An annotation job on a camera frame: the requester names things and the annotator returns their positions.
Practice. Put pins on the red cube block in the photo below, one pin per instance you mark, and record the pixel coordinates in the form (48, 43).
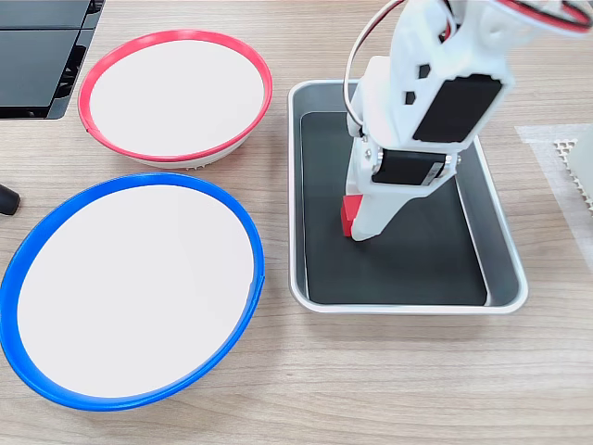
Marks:
(347, 222)

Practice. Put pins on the clear plastic sheet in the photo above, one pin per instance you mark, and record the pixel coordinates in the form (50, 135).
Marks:
(542, 153)

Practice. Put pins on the black cylindrical object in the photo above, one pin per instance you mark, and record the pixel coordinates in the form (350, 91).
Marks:
(8, 200)

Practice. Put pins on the red-rimmed white dish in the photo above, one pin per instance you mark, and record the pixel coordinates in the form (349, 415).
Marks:
(176, 95)

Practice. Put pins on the black flat panel device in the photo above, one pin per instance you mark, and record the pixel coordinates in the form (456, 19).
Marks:
(32, 69)

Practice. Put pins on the silver metal tray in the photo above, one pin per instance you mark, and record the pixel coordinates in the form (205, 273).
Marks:
(505, 259)

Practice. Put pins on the black tray liner mat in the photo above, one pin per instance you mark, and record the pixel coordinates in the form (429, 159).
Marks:
(417, 269)

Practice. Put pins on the blue-rimmed white dish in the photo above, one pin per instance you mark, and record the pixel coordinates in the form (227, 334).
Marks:
(134, 292)

